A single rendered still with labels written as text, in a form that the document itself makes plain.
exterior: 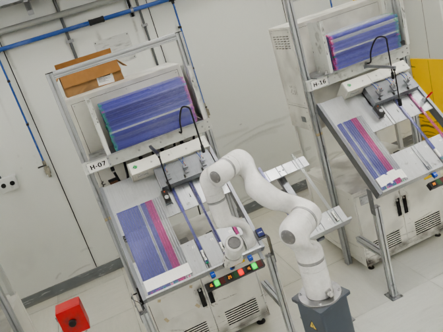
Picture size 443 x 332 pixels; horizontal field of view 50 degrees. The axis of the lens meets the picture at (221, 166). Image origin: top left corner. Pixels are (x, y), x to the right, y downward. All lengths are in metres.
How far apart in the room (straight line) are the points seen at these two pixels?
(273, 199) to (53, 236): 2.80
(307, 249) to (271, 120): 2.78
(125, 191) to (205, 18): 2.06
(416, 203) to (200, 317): 1.64
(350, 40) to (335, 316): 1.74
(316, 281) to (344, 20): 1.89
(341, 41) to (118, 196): 1.65
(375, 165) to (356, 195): 0.32
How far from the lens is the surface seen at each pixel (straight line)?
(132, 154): 2.79
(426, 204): 3.62
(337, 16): 3.38
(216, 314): 3.11
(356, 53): 3.23
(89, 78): 3.03
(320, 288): 2.14
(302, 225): 1.95
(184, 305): 3.01
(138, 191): 2.81
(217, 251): 2.63
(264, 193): 2.01
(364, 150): 3.04
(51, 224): 4.44
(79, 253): 4.55
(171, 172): 2.78
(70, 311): 2.69
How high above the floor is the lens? 2.00
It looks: 18 degrees down
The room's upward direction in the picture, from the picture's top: 17 degrees counter-clockwise
